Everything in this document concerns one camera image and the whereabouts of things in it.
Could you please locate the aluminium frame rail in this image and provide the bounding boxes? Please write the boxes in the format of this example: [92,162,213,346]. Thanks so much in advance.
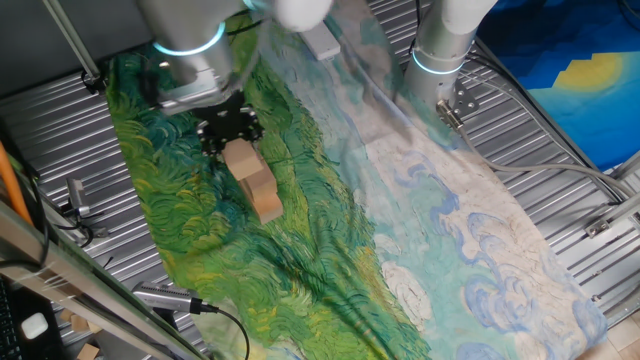
[607,149,640,184]
[599,192,640,224]

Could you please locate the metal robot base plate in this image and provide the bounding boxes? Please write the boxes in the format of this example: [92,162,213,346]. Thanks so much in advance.
[447,79,480,124]

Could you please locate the black keyboard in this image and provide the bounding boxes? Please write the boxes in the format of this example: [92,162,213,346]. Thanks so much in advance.
[0,279,24,360]

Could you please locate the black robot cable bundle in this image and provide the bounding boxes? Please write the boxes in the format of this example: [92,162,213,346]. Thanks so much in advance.
[407,0,421,59]

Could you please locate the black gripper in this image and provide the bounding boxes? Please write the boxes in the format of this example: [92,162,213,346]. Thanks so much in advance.
[194,90,266,159]

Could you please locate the blue and yellow cloth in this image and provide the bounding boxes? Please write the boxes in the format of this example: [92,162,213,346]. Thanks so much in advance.
[474,0,640,172]

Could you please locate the metal corner bracket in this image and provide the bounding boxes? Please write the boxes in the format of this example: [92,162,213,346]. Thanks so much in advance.
[583,217,614,240]

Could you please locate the ribbed silver camera on stand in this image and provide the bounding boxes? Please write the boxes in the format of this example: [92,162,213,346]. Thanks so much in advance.
[130,281,220,331]

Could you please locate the orange pipe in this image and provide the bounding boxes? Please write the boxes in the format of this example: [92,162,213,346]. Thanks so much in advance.
[0,139,34,226]

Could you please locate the painted landscape cloth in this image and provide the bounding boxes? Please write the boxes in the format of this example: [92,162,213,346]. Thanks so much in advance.
[103,9,609,360]

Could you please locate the white earbud case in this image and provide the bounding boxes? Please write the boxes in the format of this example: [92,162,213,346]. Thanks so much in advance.
[20,312,50,341]

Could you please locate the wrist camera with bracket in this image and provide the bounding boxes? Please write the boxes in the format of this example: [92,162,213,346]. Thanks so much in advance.
[142,62,239,117]

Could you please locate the aluminium frame beam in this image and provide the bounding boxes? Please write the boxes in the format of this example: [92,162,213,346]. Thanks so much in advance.
[0,199,211,360]

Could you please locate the black hanging cable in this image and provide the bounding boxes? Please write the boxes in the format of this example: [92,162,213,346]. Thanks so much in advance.
[19,164,51,266]

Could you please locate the white power strip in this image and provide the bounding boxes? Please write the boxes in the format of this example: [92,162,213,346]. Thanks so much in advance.
[298,20,342,62]

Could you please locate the slanted metal pole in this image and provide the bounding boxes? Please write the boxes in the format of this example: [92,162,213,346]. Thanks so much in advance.
[42,0,109,96]

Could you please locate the black camera cable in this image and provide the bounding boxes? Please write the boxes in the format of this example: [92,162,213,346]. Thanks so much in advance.
[214,305,251,360]

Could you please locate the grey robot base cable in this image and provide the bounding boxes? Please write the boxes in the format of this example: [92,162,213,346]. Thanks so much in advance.
[435,98,636,201]

